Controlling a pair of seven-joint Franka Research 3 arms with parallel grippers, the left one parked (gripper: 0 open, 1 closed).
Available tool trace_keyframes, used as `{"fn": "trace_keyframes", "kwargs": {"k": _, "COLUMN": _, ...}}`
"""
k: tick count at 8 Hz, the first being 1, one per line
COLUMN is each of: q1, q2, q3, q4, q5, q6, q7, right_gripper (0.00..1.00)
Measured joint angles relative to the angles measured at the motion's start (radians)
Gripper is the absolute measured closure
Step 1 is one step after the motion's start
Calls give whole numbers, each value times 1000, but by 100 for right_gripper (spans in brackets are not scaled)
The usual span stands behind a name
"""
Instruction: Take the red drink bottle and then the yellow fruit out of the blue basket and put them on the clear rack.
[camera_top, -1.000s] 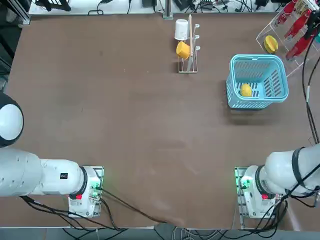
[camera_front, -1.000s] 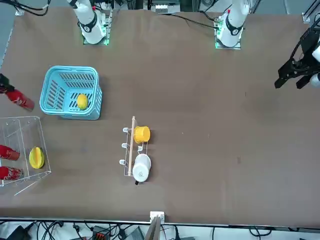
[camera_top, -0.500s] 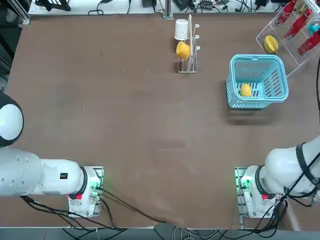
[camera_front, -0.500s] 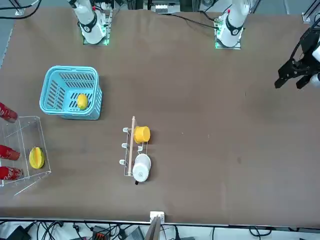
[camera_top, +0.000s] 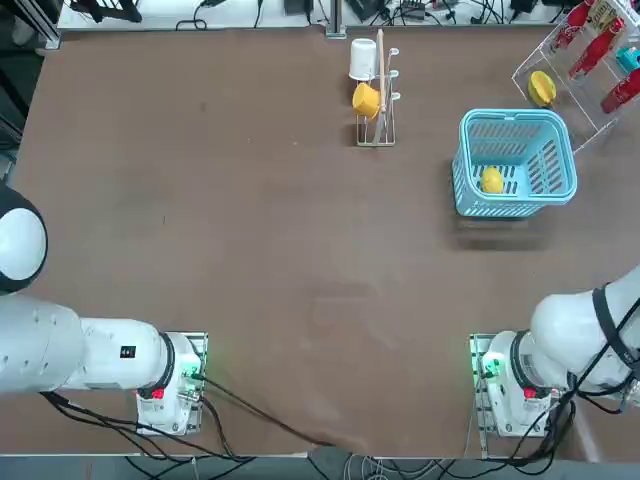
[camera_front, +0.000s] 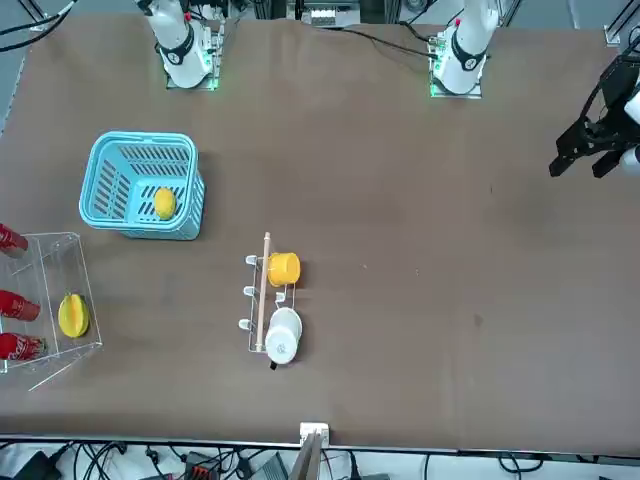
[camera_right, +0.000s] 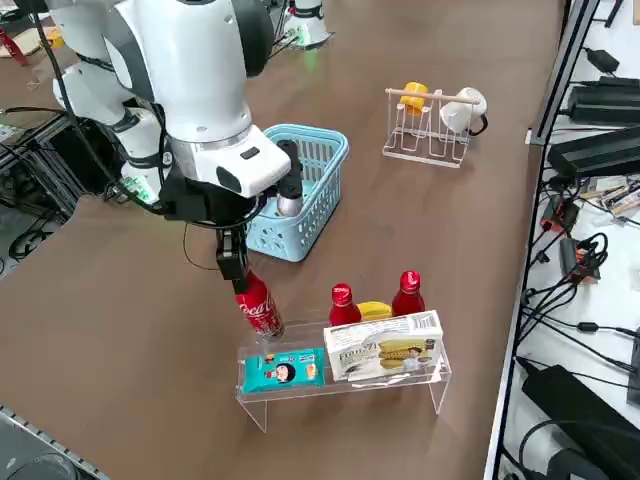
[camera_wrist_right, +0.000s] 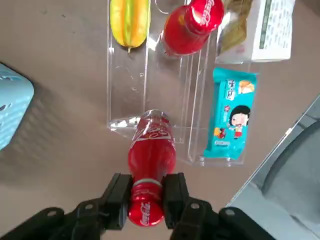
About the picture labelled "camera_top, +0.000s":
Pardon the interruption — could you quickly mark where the yellow lemon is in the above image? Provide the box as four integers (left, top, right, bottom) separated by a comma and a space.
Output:
480, 167, 505, 195

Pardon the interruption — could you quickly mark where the red drink bottle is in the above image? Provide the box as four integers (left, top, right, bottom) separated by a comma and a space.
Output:
548, 3, 592, 55
599, 69, 640, 115
568, 16, 626, 80

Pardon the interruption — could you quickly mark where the light blue plastic basket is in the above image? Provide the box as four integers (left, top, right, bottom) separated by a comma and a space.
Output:
452, 108, 579, 219

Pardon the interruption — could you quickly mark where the yellow-green star fruit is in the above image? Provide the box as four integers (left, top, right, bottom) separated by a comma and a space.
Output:
527, 70, 558, 108

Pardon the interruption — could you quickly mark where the clear acrylic rack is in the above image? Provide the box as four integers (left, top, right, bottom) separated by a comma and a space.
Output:
511, 0, 640, 155

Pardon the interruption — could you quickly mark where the printed drink carton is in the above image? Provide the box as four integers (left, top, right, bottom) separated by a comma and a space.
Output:
584, 0, 619, 26

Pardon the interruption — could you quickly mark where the yellow cup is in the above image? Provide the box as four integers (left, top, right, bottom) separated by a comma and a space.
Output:
351, 82, 384, 120

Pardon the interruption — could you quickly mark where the wooden rod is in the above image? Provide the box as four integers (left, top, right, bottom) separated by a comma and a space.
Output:
375, 28, 387, 114

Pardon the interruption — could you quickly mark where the white cup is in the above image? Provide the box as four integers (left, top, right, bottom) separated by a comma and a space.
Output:
348, 38, 377, 81

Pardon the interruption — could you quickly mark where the grey power adapter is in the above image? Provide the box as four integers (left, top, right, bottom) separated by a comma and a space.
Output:
347, 0, 391, 22

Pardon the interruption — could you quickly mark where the small teal box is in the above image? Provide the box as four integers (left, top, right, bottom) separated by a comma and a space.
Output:
615, 45, 640, 71

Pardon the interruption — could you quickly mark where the white wire cup rack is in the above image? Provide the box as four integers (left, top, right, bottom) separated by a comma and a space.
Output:
355, 47, 402, 148

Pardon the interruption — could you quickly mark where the black left base cable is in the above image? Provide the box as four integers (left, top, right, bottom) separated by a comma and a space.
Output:
192, 372, 351, 449

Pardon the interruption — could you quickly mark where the aluminium frame post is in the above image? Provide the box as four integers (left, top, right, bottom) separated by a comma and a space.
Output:
325, 0, 347, 37

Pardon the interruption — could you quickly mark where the aluminium frame rail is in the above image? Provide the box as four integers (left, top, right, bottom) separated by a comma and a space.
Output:
0, 0, 61, 51

